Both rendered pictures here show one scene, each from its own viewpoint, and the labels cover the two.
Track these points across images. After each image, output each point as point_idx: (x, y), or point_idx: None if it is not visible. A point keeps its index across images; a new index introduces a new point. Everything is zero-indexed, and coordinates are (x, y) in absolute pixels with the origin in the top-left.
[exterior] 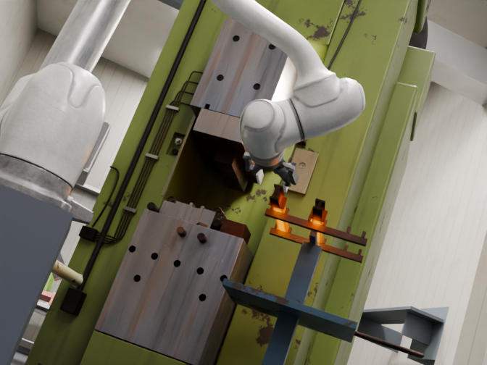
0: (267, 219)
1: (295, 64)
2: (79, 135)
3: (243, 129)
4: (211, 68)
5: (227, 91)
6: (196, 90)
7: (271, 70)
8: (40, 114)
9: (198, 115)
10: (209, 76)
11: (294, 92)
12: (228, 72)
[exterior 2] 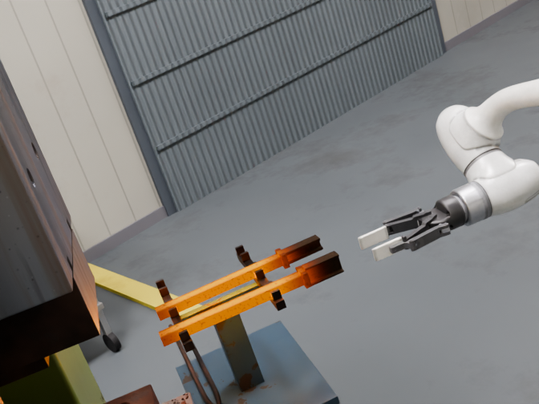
0: (62, 370)
1: (505, 116)
2: None
3: (536, 195)
4: (19, 165)
5: (46, 199)
6: (53, 245)
7: (14, 97)
8: None
9: (83, 296)
10: (31, 191)
11: (496, 141)
12: (22, 153)
